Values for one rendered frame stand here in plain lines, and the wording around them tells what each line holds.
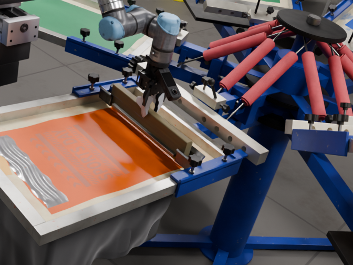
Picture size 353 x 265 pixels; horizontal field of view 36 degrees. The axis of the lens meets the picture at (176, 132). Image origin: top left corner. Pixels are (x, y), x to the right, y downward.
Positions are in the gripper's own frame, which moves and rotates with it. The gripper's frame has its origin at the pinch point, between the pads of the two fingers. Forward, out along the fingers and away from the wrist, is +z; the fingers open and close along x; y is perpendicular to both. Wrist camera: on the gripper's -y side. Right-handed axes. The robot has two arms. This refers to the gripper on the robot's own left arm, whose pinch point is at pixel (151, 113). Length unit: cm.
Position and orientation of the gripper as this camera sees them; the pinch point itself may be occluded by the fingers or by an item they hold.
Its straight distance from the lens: 190.9
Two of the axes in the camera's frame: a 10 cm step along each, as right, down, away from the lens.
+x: -7.2, 2.1, -6.7
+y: -6.6, -5.2, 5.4
